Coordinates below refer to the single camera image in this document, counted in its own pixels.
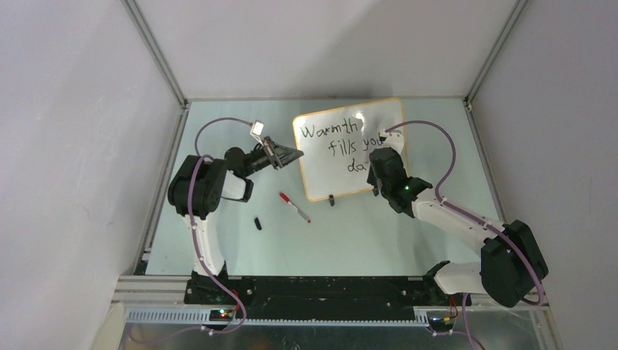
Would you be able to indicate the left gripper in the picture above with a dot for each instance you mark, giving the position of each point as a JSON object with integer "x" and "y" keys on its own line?
{"x": 280, "y": 156}

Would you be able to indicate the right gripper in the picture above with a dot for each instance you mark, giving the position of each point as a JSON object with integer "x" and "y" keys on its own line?
{"x": 372, "y": 179}

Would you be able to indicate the red capped marker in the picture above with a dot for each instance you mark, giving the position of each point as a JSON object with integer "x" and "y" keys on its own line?
{"x": 304, "y": 216}

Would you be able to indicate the yellow framed whiteboard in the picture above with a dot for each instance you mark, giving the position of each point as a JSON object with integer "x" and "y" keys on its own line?
{"x": 337, "y": 143}

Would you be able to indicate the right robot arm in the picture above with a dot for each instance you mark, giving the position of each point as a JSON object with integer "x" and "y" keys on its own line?
{"x": 511, "y": 263}

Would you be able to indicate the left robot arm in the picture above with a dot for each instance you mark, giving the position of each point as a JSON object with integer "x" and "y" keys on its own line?
{"x": 202, "y": 182}

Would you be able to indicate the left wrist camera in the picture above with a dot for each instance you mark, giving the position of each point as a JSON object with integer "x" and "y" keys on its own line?
{"x": 256, "y": 131}

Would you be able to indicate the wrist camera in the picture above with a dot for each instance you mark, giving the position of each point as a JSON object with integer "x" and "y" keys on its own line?
{"x": 392, "y": 139}
{"x": 256, "y": 131}

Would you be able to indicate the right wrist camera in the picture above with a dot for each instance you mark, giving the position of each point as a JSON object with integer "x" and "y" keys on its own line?
{"x": 392, "y": 139}

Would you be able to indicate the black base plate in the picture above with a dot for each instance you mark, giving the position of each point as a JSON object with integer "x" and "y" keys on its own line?
{"x": 321, "y": 299}

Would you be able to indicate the aluminium frame rail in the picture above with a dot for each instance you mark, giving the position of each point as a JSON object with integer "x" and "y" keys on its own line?
{"x": 153, "y": 47}

